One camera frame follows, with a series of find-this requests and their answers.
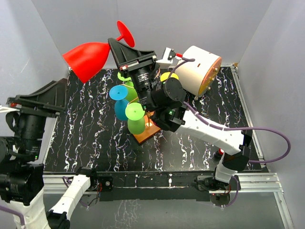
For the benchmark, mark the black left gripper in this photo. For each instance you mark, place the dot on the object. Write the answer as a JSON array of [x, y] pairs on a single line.
[[47, 100]]

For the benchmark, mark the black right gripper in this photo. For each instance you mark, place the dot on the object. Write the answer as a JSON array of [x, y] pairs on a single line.
[[123, 54]]

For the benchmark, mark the red plastic wine glass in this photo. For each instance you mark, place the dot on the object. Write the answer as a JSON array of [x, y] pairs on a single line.
[[87, 59]]

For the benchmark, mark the blue plastic wine glass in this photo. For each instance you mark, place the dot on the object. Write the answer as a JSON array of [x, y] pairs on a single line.
[[119, 93]]

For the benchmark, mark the green plastic wine glass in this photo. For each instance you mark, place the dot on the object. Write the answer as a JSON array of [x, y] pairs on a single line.
[[135, 115], [132, 96]]

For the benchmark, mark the orange plastic wine glass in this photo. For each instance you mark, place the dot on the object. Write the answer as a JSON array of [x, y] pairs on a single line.
[[167, 75]]

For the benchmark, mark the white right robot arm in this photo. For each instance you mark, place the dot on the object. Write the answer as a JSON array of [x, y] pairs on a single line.
[[162, 85]]

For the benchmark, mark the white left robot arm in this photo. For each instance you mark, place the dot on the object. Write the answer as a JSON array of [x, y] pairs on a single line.
[[21, 177]]

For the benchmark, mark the white cylindrical container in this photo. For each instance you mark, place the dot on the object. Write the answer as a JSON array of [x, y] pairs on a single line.
[[196, 77]]

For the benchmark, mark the red push button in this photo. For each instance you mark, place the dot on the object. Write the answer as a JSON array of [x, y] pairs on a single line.
[[218, 154]]

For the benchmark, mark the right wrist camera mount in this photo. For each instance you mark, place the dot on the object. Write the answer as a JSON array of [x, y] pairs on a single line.
[[167, 58]]

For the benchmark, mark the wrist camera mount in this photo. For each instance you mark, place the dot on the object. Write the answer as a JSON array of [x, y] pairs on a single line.
[[167, 58], [4, 109]]

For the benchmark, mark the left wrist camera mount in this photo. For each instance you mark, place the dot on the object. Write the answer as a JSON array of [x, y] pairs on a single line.
[[4, 109]]

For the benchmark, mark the gold wire wine glass rack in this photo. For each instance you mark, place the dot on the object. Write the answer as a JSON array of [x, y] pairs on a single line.
[[150, 129]]

